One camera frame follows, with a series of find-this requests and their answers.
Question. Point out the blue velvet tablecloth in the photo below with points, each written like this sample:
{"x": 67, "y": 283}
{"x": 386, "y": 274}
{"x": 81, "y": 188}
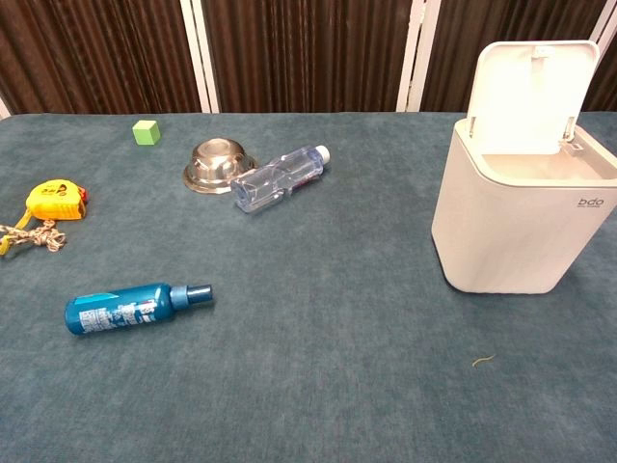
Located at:
{"x": 308, "y": 337}

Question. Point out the yellow tape measure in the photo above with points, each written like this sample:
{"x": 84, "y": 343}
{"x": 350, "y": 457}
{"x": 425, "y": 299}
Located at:
{"x": 55, "y": 200}

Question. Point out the white lidded trash bin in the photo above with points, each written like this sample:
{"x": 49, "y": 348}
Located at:
{"x": 511, "y": 231}

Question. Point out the brown pleated folding screen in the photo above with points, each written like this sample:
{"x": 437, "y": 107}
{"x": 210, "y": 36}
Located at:
{"x": 308, "y": 53}

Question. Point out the blue spray bottle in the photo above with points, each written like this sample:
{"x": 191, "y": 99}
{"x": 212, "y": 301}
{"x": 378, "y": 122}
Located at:
{"x": 125, "y": 308}

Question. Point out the stainless steel bowl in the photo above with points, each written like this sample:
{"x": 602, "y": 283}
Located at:
{"x": 214, "y": 166}

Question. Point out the small yellow-green thread scrap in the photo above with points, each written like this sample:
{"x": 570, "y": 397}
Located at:
{"x": 483, "y": 360}

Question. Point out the green foam cube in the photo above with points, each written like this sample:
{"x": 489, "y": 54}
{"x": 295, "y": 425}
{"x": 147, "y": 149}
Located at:
{"x": 145, "y": 132}

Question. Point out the clear plastic water bottle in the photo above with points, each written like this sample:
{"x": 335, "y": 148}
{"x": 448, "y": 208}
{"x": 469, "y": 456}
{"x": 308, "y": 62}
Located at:
{"x": 275, "y": 181}

